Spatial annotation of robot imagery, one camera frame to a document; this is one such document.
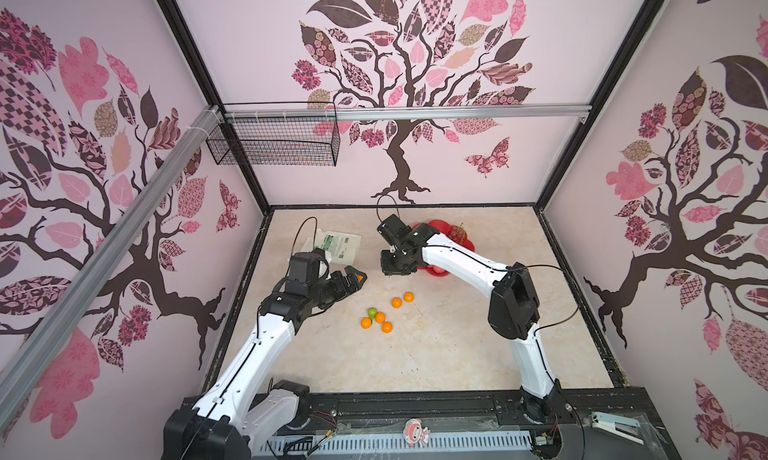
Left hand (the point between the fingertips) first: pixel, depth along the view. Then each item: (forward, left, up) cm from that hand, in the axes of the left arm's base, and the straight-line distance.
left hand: (357, 287), depth 79 cm
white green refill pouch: (+25, +9, -16) cm, 31 cm away
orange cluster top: (-2, -6, -15) cm, 16 cm away
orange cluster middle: (+3, -11, -15) cm, 19 cm away
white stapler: (-30, -65, -13) cm, 73 cm away
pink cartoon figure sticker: (-32, -15, -12) cm, 37 cm away
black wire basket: (+47, +28, +17) cm, 57 cm away
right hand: (+11, -8, -5) cm, 14 cm away
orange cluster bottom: (-5, -8, -15) cm, 18 cm away
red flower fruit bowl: (+32, -29, -13) cm, 45 cm away
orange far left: (0, -1, +5) cm, 5 cm away
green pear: (0, -3, -15) cm, 15 cm away
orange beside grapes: (+4, -15, -14) cm, 21 cm away
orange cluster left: (-4, -2, -15) cm, 15 cm away
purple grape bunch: (+27, -33, -10) cm, 44 cm away
